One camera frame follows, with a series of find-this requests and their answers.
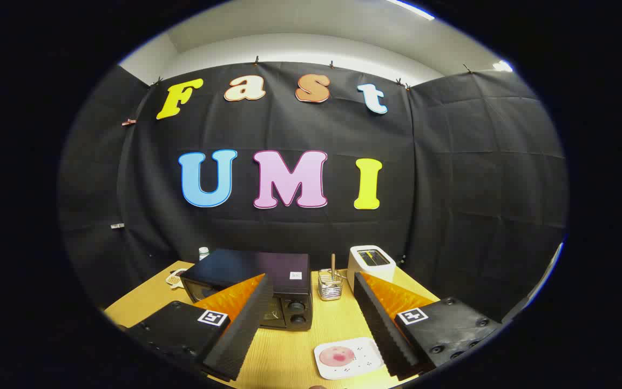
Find pink round food slice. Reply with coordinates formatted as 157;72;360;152
319;346;356;367

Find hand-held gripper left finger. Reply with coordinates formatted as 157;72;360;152
125;273;275;383

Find black backdrop cloth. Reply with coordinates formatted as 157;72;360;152
58;61;568;325

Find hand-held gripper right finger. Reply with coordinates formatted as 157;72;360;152
353;271;503;381

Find wire utensil holder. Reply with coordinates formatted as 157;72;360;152
317;269;344;301

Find white pop-up toaster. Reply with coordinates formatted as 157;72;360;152
347;245;397;295

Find black toaster oven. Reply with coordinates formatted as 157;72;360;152
180;249;314;331

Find white square plate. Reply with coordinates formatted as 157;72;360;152
314;337;386;380

